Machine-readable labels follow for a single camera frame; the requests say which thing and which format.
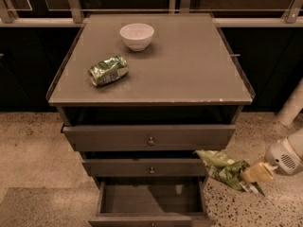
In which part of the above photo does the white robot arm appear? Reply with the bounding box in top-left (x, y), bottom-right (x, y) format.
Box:
top-left (241, 129), bottom-right (303, 183)

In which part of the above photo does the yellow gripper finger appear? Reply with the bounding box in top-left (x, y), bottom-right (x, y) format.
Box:
top-left (241, 162), bottom-right (277, 183)

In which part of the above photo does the metal window railing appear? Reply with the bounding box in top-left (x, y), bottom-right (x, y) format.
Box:
top-left (0, 0), bottom-right (303, 27)

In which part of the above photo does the dark wooden drawer cabinet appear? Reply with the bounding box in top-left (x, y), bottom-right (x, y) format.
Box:
top-left (45, 12), bottom-right (256, 227)

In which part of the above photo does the white cylindrical post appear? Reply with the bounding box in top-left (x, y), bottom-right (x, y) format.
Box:
top-left (276, 79), bottom-right (303, 126)

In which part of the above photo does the open bottom drawer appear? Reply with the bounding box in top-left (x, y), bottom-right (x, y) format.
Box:
top-left (88, 177), bottom-right (213, 227)

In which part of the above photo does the green jalapeno chip bag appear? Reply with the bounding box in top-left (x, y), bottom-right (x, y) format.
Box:
top-left (194, 149), bottom-right (264, 196)

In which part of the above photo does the white ceramic bowl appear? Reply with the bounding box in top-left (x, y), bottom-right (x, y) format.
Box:
top-left (119, 23), bottom-right (154, 51)

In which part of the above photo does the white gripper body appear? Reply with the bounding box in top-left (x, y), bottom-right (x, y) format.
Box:
top-left (264, 137), bottom-right (303, 175)

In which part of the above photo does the crushed green soda can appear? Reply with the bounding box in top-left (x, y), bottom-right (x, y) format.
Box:
top-left (88, 55), bottom-right (129, 87)

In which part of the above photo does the middle drawer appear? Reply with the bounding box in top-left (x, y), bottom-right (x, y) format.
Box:
top-left (82, 158), bottom-right (207, 177)

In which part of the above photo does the top drawer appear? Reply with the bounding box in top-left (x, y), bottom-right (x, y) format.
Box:
top-left (62, 125), bottom-right (235, 151)

